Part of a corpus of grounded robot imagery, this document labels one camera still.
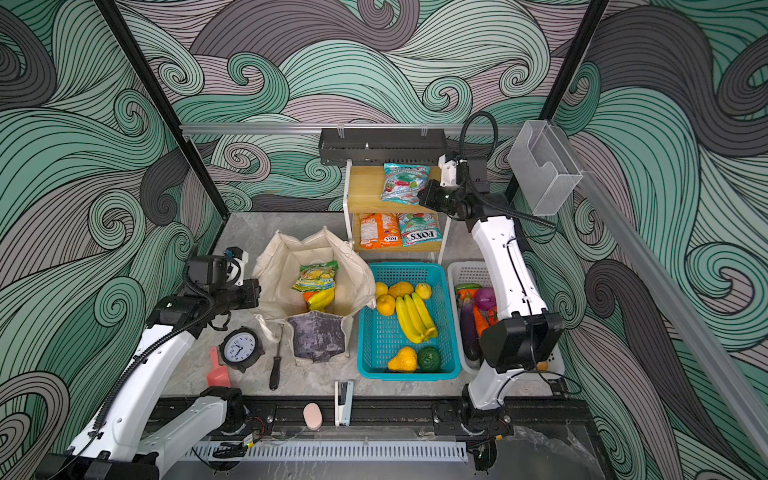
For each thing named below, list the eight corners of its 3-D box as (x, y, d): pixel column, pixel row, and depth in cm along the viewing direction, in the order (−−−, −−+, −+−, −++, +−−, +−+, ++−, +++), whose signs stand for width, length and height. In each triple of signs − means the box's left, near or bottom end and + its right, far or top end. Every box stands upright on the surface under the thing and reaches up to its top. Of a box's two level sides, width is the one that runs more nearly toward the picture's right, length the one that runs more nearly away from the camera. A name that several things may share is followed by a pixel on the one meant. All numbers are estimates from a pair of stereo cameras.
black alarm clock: (217, 351, 86) (212, 347, 84) (245, 326, 92) (241, 321, 89) (242, 378, 82) (237, 374, 79) (270, 349, 87) (267, 344, 84)
